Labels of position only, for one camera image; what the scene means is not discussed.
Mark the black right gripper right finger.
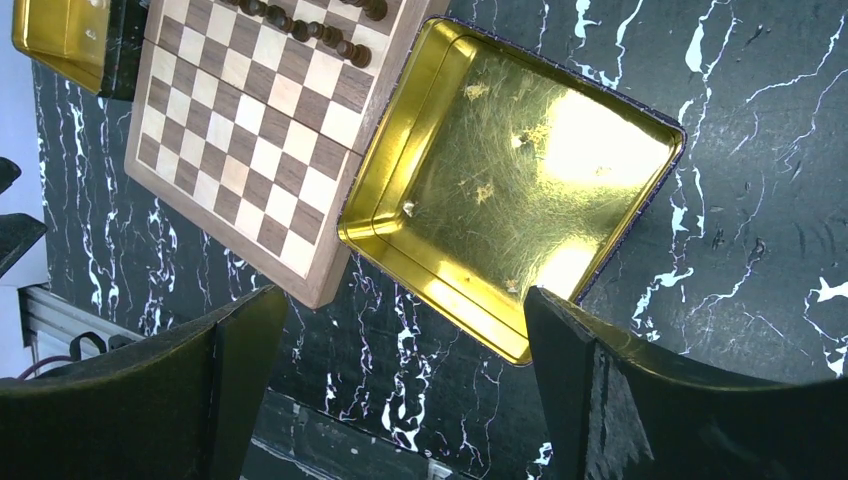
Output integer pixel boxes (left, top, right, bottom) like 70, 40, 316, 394
523, 287, 847, 479

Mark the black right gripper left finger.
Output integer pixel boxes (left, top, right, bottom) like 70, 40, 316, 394
1, 286, 288, 479

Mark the wooden chess board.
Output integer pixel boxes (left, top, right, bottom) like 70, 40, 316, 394
124, 1, 448, 309

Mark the gold tin with white pieces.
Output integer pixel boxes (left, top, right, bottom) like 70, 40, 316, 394
12, 0, 150, 101

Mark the row of dark chess pieces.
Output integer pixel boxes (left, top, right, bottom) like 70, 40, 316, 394
225, 0, 372, 69

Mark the empty gold square tin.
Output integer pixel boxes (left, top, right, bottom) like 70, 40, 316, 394
337, 15, 686, 364

